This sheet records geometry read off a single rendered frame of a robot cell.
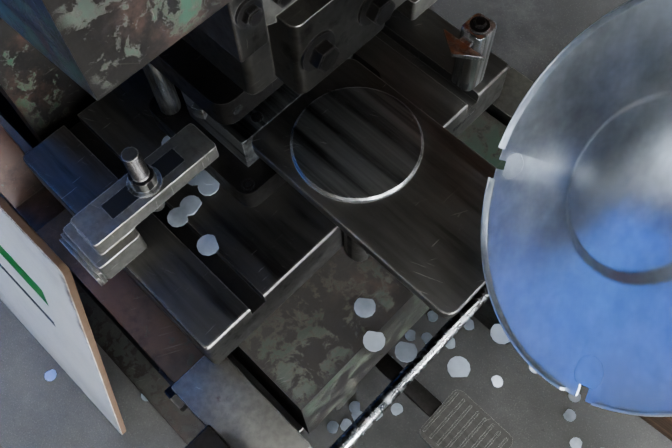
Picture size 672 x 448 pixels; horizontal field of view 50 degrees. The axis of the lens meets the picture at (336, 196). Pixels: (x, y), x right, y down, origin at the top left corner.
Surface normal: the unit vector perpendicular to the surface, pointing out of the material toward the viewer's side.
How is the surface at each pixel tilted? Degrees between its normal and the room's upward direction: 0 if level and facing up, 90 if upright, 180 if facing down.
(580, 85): 53
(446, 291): 0
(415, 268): 0
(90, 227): 0
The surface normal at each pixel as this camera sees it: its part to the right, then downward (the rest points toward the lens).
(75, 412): -0.02, -0.45
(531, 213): -0.81, -0.29
